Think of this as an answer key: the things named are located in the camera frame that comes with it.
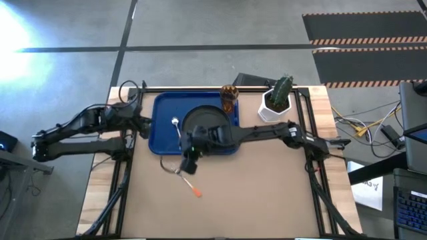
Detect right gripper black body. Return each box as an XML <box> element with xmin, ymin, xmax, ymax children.
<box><xmin>181</xmin><ymin>124</ymin><xmax>240</xmax><ymax>159</ymax></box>

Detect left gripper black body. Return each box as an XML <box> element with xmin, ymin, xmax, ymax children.
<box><xmin>127</xmin><ymin>103</ymin><xmax>153</xmax><ymax>129</ymax></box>

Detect black round plate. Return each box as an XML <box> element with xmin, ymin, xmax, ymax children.
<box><xmin>180</xmin><ymin>105</ymin><xmax>232</xmax><ymax>129</ymax></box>

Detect orange-handled metal fork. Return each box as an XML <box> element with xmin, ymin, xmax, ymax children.
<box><xmin>175</xmin><ymin>169</ymin><xmax>203</xmax><ymax>199</ymax></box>

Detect blue plastic tray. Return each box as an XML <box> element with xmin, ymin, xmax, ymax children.
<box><xmin>148</xmin><ymin>91</ymin><xmax>240</xmax><ymax>157</ymax></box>

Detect orange-handled metal spoon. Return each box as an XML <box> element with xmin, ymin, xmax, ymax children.
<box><xmin>171</xmin><ymin>116</ymin><xmax>183</xmax><ymax>141</ymax></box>

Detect amber faceted plastic cup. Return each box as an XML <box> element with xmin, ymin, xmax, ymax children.
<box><xmin>219</xmin><ymin>84</ymin><xmax>240</xmax><ymax>114</ymax></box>

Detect tan table mat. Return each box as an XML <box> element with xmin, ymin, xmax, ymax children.
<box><xmin>120</xmin><ymin>90</ymin><xmax>322</xmax><ymax>239</ymax></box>

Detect white angular plant pot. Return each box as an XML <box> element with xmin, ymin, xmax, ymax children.
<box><xmin>257</xmin><ymin>88</ymin><xmax>293</xmax><ymax>123</ymax></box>

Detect black angular floor object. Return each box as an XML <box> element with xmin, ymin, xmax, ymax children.
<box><xmin>232</xmin><ymin>72</ymin><xmax>280</xmax><ymax>88</ymax></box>

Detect green cactus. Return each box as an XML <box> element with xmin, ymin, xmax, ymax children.
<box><xmin>269</xmin><ymin>75</ymin><xmax>294</xmax><ymax>107</ymax></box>

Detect grey metal desk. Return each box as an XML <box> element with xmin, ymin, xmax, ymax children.
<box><xmin>0</xmin><ymin>149</ymin><xmax>54</xmax><ymax>176</ymax></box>

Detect black device with blue light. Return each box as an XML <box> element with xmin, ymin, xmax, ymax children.
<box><xmin>0</xmin><ymin>130</ymin><xmax>19</xmax><ymax>153</ymax></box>

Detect white printed paper bag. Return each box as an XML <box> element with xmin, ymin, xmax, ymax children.
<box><xmin>346</xmin><ymin>161</ymin><xmax>384</xmax><ymax>211</ymax></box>

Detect black desk leg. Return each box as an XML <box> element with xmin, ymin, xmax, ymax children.
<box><xmin>348</xmin><ymin>151</ymin><xmax>410</xmax><ymax>186</ymax></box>

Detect black hazard-striped floor mat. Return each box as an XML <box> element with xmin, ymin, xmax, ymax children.
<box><xmin>312</xmin><ymin>46</ymin><xmax>427</xmax><ymax>88</ymax></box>
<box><xmin>302</xmin><ymin>11</ymin><xmax>427</xmax><ymax>46</ymax></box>

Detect black power adapter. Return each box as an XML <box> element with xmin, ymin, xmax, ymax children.
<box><xmin>380</xmin><ymin>124</ymin><xmax>405</xmax><ymax>149</ymax></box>

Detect dark grey equipment case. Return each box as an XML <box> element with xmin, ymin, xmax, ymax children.
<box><xmin>398</xmin><ymin>81</ymin><xmax>427</xmax><ymax>176</ymax></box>

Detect black-framed blue screen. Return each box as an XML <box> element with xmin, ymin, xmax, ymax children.
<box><xmin>402</xmin><ymin>123</ymin><xmax>427</xmax><ymax>145</ymax></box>

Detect backlit mechanical keyboard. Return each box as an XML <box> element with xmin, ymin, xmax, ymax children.
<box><xmin>393</xmin><ymin>186</ymin><xmax>427</xmax><ymax>236</ymax></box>

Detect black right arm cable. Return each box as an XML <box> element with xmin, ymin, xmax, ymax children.
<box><xmin>159</xmin><ymin>155</ymin><xmax>183</xmax><ymax>175</ymax></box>

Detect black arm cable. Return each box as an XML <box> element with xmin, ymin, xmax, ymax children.
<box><xmin>159</xmin><ymin>155</ymin><xmax>183</xmax><ymax>175</ymax></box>
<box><xmin>118</xmin><ymin>79</ymin><xmax>141</xmax><ymax>108</ymax></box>

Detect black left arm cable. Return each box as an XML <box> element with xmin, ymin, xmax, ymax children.
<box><xmin>118</xmin><ymin>79</ymin><xmax>141</xmax><ymax>108</ymax></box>

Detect black aluminium table frame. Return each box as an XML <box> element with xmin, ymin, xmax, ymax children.
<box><xmin>75</xmin><ymin>79</ymin><xmax>364</xmax><ymax>238</ymax></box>

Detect yellow cable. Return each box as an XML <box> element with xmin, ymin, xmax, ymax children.
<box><xmin>332</xmin><ymin>105</ymin><xmax>401</xmax><ymax>137</ymax></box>

